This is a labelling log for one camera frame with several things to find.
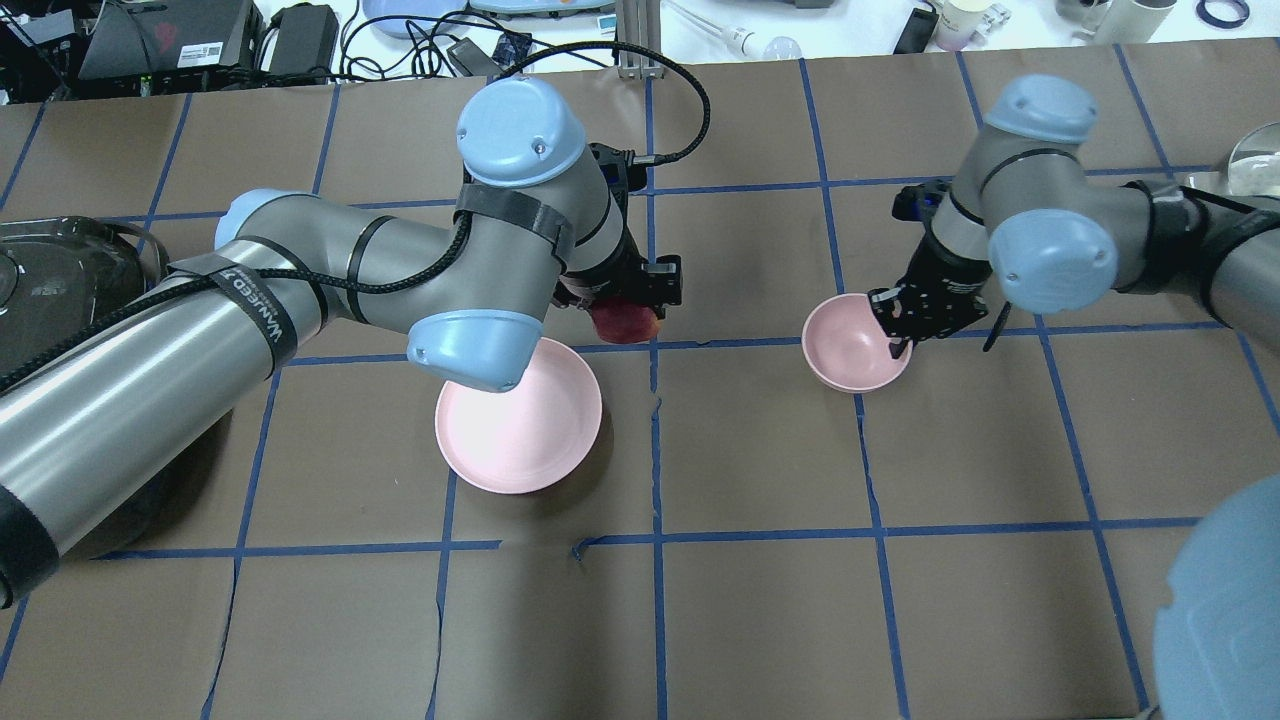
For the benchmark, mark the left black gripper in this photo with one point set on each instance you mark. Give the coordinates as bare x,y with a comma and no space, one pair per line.
622,268

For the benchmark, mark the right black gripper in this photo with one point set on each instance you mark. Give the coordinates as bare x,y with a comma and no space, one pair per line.
944,275

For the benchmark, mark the red apple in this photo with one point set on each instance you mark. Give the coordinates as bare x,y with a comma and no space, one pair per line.
619,321

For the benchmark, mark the pink bowl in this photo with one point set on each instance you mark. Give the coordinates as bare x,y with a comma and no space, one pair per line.
846,348

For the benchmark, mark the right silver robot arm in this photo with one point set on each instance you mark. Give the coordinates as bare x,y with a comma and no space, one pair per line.
1021,212

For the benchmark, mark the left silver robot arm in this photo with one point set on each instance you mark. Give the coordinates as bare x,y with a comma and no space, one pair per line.
539,221

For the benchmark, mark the pink plate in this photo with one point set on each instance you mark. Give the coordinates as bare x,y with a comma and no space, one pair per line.
527,438

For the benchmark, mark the light blue plate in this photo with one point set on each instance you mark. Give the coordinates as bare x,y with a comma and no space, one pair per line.
397,19

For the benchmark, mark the light bulb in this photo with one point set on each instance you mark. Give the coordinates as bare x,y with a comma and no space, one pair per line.
744,43

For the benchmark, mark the steel steamer pot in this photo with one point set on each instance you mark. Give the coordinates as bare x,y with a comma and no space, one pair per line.
1252,166

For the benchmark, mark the black power adapter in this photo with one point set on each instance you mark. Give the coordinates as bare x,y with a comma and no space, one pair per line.
304,44

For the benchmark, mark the black laptop computer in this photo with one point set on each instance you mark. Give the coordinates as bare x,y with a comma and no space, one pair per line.
166,38

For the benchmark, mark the aluminium frame post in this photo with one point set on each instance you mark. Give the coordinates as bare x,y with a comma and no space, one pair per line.
638,24

